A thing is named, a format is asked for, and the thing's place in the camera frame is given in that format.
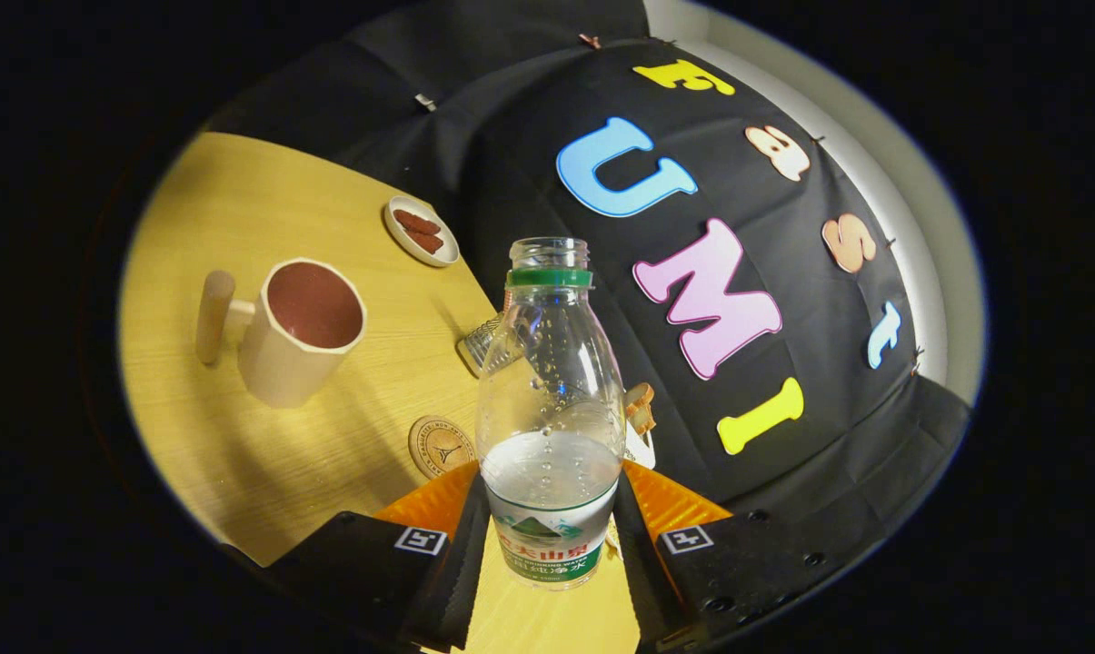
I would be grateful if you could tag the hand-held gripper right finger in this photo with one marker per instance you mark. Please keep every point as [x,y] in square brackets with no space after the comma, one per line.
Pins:
[633,563]

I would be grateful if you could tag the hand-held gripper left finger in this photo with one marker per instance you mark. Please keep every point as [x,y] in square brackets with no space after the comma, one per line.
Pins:
[461,581]

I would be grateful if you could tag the round wooden coaster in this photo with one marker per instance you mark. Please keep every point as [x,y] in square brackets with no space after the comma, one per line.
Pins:
[438,447]

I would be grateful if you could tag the clear plastic juice bottle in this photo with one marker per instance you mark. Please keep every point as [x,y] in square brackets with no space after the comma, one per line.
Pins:
[552,381]

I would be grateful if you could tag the white toaster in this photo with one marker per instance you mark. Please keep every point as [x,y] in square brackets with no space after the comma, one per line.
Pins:
[638,451]

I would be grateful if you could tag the brown toast slice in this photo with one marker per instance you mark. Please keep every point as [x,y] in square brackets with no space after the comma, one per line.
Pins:
[639,396]
[643,421]

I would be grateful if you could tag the wooden table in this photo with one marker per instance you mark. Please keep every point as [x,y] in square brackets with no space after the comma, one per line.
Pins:
[238,472]

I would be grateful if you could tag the red sausage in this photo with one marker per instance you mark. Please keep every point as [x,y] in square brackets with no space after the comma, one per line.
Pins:
[425,242]
[417,222]

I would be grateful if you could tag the small white plate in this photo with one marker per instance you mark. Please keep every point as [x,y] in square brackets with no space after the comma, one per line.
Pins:
[400,238]

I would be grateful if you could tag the silver metal clip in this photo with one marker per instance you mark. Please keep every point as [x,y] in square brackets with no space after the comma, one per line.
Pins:
[425,102]

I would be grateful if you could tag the copper metal clip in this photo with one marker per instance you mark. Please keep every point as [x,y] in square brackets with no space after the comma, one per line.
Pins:
[589,40]

